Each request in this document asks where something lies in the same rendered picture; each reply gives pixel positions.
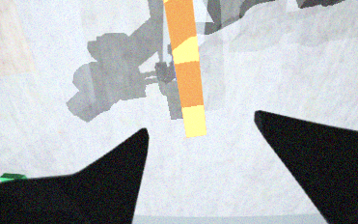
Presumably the green rectangular block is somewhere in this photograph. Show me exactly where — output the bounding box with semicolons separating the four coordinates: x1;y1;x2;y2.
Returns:
0;173;26;182

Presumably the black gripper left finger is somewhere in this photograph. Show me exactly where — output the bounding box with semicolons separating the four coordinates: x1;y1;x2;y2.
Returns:
0;127;150;224

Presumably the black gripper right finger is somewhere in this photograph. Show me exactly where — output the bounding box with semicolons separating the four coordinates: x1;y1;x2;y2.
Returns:
253;110;358;224

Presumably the orange bar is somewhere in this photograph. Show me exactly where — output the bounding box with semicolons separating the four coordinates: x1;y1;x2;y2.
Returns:
164;0;207;138

